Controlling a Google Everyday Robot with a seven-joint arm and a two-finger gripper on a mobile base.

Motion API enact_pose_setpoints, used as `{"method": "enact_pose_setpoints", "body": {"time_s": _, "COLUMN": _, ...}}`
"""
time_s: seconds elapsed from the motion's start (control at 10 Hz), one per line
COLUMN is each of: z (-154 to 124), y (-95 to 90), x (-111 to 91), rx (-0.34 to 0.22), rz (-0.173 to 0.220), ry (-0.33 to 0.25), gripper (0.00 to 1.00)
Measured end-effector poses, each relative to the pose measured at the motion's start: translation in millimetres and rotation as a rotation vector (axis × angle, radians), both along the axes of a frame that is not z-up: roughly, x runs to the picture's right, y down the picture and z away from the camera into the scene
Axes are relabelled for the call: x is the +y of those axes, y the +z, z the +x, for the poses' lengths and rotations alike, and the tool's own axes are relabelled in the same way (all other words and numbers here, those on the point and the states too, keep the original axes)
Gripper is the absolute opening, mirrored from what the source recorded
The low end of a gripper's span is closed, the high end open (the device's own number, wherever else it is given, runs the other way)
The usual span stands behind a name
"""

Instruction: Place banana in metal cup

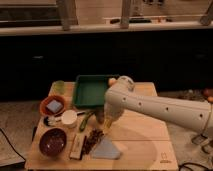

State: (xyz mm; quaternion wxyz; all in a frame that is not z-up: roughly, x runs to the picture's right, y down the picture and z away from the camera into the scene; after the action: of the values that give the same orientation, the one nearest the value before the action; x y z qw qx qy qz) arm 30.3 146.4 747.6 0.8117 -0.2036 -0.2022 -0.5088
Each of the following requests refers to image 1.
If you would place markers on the orange bowl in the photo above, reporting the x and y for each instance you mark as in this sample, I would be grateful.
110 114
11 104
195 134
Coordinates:
44 111

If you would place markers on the blue sponge block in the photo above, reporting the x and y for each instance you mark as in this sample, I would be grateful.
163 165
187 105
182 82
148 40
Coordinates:
54 106

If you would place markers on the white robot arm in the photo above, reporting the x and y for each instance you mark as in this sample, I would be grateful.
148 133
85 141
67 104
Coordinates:
194 115

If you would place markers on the green plastic tray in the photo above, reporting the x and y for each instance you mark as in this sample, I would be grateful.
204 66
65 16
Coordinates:
89 90

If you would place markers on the green cucumber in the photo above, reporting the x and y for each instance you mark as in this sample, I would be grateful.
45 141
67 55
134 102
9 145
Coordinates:
84 121

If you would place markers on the orange fruit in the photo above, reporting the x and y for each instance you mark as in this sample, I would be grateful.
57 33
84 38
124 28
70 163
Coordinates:
112 81

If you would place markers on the wooden table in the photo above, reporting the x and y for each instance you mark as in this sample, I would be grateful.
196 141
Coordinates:
144 142

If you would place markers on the dark brown bowl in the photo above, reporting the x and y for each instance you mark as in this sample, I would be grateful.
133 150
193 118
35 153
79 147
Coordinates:
53 142

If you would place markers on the white cup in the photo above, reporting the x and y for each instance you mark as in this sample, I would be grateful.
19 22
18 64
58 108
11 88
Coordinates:
69 118

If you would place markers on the light blue cloth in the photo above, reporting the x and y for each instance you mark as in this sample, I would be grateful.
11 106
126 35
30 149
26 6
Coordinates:
105 149

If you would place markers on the green translucent cup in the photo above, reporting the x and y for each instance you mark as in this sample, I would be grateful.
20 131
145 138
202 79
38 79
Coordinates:
59 87

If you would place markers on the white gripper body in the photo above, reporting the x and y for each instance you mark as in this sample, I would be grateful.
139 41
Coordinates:
113 113

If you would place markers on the wooden block brush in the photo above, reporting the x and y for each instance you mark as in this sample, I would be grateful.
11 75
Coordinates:
77 146

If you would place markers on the yellow banana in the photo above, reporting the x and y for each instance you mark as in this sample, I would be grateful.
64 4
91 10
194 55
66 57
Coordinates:
107 125

